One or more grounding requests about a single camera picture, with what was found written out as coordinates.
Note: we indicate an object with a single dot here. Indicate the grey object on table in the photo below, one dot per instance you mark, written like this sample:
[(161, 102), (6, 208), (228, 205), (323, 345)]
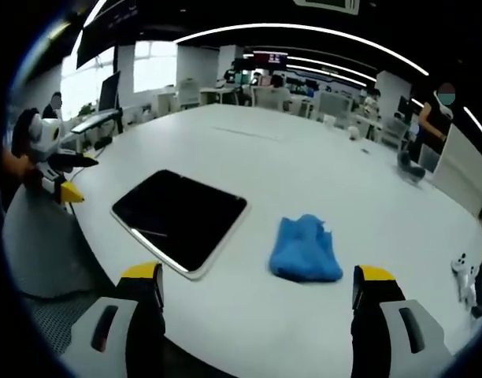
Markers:
[(410, 170)]

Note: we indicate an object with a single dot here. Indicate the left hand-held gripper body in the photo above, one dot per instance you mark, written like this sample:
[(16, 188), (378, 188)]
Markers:
[(40, 141)]

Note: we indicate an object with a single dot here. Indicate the white partition board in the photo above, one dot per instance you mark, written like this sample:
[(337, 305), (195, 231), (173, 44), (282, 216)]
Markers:
[(463, 173)]

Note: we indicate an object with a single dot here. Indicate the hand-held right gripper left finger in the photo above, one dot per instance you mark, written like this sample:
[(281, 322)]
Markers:
[(136, 315)]

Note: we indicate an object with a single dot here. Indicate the black tablet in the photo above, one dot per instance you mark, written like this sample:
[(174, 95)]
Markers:
[(180, 220)]

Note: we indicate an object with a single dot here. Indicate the hanging display screen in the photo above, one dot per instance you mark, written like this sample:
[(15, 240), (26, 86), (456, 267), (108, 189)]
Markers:
[(270, 58)]

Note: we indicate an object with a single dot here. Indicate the person's left hand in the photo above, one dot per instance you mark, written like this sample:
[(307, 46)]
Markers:
[(22, 169)]

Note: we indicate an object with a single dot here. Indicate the large dark ceiling screen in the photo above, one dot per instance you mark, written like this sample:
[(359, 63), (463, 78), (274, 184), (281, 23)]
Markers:
[(95, 43)]

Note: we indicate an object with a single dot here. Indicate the blue cleaning cloth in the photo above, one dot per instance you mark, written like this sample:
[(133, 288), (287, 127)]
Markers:
[(305, 249)]

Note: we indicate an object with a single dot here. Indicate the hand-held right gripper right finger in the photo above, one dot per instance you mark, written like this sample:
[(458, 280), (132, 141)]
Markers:
[(386, 315)]

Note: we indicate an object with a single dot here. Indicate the grey office chair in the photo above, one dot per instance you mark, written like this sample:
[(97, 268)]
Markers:
[(44, 244)]

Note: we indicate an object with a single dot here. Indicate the small white object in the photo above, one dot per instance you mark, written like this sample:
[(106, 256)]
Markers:
[(354, 133)]

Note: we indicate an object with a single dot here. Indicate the black computer monitor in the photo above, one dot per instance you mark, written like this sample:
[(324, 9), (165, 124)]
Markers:
[(109, 94)]

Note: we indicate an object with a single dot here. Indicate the white game controller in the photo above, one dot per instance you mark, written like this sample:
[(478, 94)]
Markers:
[(467, 281)]

